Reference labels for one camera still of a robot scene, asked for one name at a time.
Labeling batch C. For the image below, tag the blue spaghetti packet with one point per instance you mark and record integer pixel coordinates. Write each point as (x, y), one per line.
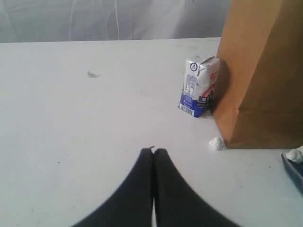
(294, 171)

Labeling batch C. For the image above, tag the small white blue milk carton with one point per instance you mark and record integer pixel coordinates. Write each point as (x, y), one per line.
(199, 84)

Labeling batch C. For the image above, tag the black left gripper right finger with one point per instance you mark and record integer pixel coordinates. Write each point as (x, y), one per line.
(176, 203)

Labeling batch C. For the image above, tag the small paper scrap on table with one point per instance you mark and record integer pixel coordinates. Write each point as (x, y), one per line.
(92, 75)

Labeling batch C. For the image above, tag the brown paper bag with handles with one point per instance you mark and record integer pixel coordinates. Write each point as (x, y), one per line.
(258, 99)

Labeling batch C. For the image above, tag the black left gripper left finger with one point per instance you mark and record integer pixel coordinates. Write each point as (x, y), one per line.
(132, 202)

